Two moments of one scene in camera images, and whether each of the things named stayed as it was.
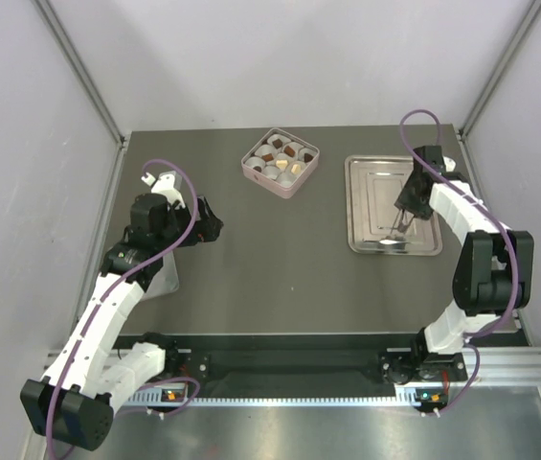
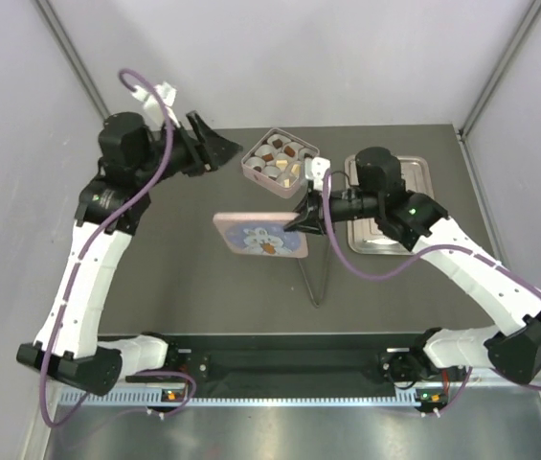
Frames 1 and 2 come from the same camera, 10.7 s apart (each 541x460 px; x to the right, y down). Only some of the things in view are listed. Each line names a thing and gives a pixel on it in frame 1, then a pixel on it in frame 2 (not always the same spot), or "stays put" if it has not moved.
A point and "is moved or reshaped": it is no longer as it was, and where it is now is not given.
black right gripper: x=405 y=200 -> x=315 y=221
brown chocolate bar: x=289 y=150 stays put
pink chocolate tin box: x=280 y=163 stays put
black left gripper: x=204 y=230 -> x=209 y=150
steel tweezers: x=402 y=226 is moved or reshaped
